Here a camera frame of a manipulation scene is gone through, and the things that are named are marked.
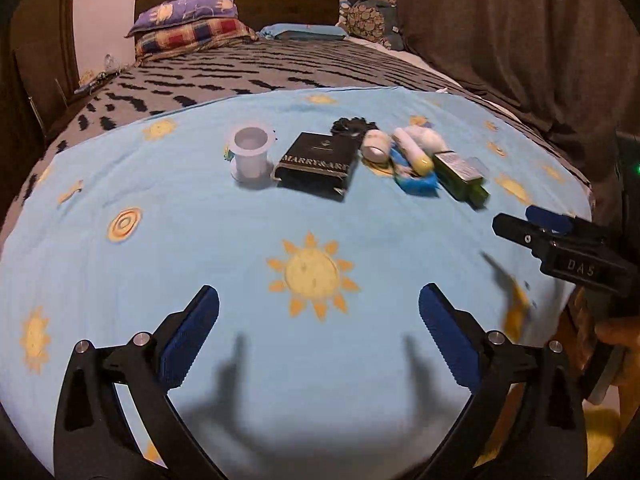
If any cluttered bedside table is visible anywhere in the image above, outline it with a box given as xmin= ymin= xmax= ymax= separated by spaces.
xmin=74 ymin=52 xmax=137 ymax=96

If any white plastic cup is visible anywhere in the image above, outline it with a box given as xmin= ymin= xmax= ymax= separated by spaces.
xmin=226 ymin=126 xmax=277 ymax=184

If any light blue sun-print cloth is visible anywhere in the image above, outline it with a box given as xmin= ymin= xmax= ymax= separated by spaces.
xmin=0 ymin=87 xmax=596 ymax=480

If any dark knitted scrunchie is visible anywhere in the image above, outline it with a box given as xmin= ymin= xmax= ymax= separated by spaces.
xmin=332 ymin=116 xmax=377 ymax=137

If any person's right hand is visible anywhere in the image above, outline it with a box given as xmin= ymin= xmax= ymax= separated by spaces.
xmin=596 ymin=320 xmax=640 ymax=389

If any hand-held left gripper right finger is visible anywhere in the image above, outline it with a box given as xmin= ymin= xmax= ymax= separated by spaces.
xmin=417 ymin=283 xmax=587 ymax=480

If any dark wooden wardrobe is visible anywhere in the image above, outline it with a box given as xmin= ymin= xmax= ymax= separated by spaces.
xmin=0 ymin=0 xmax=79 ymax=146

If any light blue pillow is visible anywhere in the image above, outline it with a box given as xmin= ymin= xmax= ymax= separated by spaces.
xmin=257 ymin=22 xmax=351 ymax=43

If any brown curtain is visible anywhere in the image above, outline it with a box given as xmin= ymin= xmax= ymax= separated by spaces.
xmin=347 ymin=0 xmax=640 ymax=241

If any grey black patterned blanket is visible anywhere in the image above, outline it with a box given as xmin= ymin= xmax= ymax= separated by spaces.
xmin=20 ymin=37 xmax=596 ymax=201

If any white tube with yellow cap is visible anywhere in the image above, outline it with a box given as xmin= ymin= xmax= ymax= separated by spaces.
xmin=392 ymin=130 xmax=434 ymax=176

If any black cardboard box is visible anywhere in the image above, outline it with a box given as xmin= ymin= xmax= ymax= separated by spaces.
xmin=272 ymin=132 xmax=359 ymax=202

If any brown patterned plush bag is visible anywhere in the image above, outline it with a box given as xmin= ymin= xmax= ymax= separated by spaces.
xmin=337 ymin=0 xmax=407 ymax=51

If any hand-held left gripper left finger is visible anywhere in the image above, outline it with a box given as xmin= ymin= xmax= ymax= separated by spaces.
xmin=53 ymin=285 xmax=228 ymax=480

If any yellow fluffy slipper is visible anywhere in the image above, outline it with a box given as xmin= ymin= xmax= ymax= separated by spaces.
xmin=582 ymin=406 xmax=624 ymax=463

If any white bed sheet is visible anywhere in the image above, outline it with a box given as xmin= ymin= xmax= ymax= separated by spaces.
xmin=345 ymin=35 xmax=453 ymax=83

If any purple printed pillow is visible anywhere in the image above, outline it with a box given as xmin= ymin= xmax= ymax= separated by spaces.
xmin=125 ymin=0 xmax=238 ymax=38

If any dark wooden headboard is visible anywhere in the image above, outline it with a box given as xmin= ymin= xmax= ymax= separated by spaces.
xmin=134 ymin=0 xmax=341 ymax=31

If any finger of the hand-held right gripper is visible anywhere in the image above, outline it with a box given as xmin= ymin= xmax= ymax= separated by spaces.
xmin=492 ymin=212 xmax=553 ymax=256
xmin=526 ymin=205 xmax=576 ymax=235

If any red blue plaid pillow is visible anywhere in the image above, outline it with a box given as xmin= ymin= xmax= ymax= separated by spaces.
xmin=135 ymin=17 xmax=259 ymax=59

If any small white jar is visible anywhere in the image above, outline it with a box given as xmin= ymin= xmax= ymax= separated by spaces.
xmin=361 ymin=130 xmax=392 ymax=166

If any blue plastic packet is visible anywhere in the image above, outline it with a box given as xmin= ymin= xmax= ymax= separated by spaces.
xmin=372 ymin=147 xmax=441 ymax=196

